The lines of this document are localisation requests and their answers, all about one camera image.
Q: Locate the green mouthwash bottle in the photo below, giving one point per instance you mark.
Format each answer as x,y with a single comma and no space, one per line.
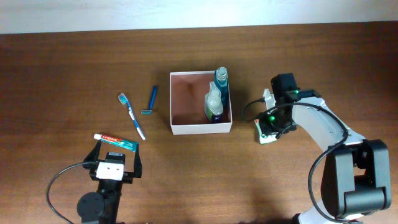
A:
221,81

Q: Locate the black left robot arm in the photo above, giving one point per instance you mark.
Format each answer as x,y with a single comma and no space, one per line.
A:
101,206

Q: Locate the red green toothpaste tube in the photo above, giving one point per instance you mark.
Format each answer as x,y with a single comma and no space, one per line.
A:
126,144

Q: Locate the green white soap packet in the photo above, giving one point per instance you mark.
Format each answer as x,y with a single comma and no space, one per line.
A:
264,138

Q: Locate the clear soap pump bottle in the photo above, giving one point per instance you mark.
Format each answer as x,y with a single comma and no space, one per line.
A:
213,104

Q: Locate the pink open box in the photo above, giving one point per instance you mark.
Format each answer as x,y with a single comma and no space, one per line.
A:
187,104

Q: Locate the blue white toothbrush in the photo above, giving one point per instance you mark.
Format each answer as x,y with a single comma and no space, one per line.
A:
124,101

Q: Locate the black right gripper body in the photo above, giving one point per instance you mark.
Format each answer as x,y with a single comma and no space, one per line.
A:
273,122

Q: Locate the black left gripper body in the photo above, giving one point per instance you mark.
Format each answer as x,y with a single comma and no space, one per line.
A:
127,178

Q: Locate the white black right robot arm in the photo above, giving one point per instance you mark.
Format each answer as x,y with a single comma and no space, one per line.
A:
304,149

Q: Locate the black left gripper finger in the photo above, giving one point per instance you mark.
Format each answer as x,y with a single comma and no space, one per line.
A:
92,156
137,164

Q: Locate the blue disposable razor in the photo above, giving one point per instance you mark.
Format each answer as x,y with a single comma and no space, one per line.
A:
149,109

